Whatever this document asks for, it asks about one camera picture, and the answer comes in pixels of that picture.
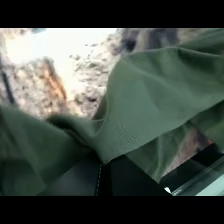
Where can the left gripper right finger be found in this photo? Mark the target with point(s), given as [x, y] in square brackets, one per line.
[133, 181]

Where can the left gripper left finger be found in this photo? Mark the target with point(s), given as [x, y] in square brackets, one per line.
[78, 180]

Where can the green shirt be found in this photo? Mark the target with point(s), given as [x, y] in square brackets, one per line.
[150, 100]

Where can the silver frame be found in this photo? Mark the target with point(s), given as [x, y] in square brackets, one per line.
[210, 186]

